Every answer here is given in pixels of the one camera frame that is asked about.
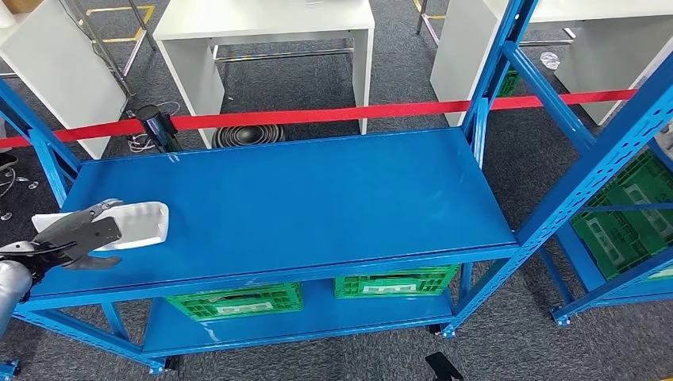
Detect blue metal shelf rack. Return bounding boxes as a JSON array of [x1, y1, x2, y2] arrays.
[[0, 0, 673, 375], [502, 41, 673, 327]]

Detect white curved shell part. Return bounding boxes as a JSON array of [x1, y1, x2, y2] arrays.
[[31, 201, 171, 252]]

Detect brown cardboard box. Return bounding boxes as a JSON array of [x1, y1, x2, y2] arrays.
[[0, 0, 43, 14]]

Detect black robot body bracket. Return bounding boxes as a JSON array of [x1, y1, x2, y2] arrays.
[[425, 351, 465, 381]]

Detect office chair base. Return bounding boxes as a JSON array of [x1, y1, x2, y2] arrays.
[[0, 152, 40, 222]]

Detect red barrier belt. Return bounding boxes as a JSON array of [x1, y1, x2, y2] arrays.
[[0, 89, 638, 150]]

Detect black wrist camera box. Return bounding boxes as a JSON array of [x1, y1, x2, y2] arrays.
[[71, 216, 124, 263]]

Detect grey floor cables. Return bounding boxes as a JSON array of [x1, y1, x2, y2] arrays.
[[125, 99, 183, 155]]

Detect steel table frame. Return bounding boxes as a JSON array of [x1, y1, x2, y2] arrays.
[[60, 0, 159, 98], [415, 0, 445, 48]]

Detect black stanchion post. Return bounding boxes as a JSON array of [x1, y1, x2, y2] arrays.
[[135, 104, 183, 153]]

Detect black round stanchion base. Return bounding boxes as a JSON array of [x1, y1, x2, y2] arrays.
[[211, 124, 287, 149]]

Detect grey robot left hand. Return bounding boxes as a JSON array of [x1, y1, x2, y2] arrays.
[[31, 198, 125, 272]]

